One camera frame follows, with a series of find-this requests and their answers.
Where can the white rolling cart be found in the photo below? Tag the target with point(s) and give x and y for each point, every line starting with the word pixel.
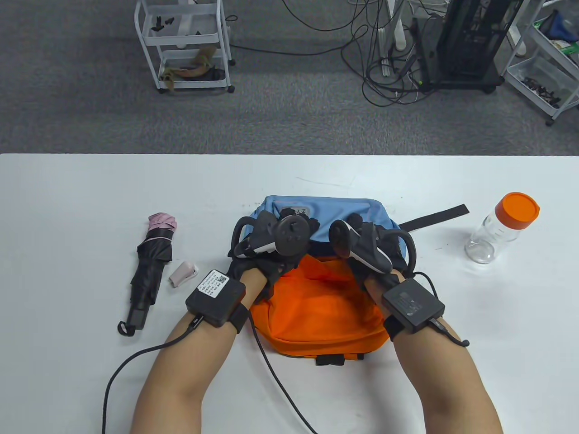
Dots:
pixel 185 36

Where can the black equipment rack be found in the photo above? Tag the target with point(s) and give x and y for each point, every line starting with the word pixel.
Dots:
pixel 466 40

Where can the person's left hand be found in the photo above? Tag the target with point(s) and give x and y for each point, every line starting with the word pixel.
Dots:
pixel 271 266

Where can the person's right forearm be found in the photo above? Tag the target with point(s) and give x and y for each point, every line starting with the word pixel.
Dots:
pixel 438 384

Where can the clear bottle orange lid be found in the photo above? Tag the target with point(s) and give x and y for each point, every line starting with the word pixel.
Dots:
pixel 515 212

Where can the black umbrella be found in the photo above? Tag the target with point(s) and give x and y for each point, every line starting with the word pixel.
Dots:
pixel 151 262

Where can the person's left forearm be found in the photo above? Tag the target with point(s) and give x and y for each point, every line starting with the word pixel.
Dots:
pixel 190 375

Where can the orange and blue school bag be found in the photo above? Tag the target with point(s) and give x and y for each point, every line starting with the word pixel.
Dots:
pixel 316 312

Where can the small white pink clip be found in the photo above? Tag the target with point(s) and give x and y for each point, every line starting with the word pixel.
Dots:
pixel 181 273

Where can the black wrist module white label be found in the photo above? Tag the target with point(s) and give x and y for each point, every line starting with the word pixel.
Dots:
pixel 215 296

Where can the black tracking controller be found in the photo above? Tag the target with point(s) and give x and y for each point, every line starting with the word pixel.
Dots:
pixel 291 235
pixel 371 248

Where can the white table leg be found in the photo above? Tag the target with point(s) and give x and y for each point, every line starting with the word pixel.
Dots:
pixel 398 27

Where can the person's right hand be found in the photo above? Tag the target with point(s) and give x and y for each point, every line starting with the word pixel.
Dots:
pixel 389 278

